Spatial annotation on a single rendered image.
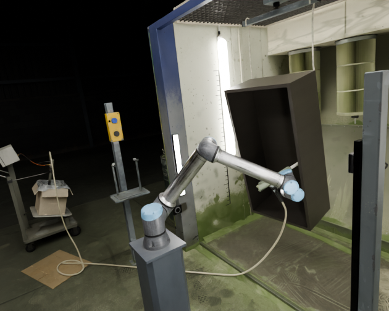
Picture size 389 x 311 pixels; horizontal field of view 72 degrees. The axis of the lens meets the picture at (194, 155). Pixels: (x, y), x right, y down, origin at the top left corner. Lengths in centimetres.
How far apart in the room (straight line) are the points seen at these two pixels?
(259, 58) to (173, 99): 125
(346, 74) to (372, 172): 214
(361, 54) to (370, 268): 225
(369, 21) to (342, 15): 25
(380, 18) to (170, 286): 266
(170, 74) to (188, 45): 35
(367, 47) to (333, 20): 40
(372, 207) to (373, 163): 14
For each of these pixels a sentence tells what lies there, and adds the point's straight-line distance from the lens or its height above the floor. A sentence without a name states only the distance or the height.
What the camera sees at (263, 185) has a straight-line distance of 216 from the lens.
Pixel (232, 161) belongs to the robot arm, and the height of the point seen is 121.
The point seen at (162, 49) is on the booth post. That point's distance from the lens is 265.
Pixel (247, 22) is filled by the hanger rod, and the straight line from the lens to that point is 257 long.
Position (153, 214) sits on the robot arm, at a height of 89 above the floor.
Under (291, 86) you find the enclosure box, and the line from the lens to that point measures 195.
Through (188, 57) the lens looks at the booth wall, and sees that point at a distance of 277.
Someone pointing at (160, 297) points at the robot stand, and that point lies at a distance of 206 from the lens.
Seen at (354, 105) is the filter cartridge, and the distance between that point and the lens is 306.
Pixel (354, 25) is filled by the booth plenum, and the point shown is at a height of 206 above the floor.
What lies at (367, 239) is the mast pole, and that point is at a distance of 110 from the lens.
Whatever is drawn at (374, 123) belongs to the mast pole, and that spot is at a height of 149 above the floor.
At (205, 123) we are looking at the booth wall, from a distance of 284.
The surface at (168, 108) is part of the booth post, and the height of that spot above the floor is 153.
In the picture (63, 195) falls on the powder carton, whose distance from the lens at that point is 375.
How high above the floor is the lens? 164
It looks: 13 degrees down
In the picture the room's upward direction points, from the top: 7 degrees counter-clockwise
